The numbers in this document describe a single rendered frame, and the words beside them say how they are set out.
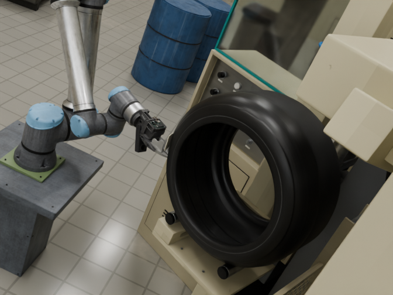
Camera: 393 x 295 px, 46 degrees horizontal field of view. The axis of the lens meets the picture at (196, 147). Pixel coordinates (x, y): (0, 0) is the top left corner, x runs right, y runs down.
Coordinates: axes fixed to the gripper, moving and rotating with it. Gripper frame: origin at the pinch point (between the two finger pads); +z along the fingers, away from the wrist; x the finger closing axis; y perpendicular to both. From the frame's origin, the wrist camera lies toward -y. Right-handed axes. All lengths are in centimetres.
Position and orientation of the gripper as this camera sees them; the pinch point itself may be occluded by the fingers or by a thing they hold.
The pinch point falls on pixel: (165, 156)
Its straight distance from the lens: 178.9
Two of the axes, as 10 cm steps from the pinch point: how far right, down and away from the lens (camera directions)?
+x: 6.6, -1.4, 7.4
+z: 6.1, 6.8, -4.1
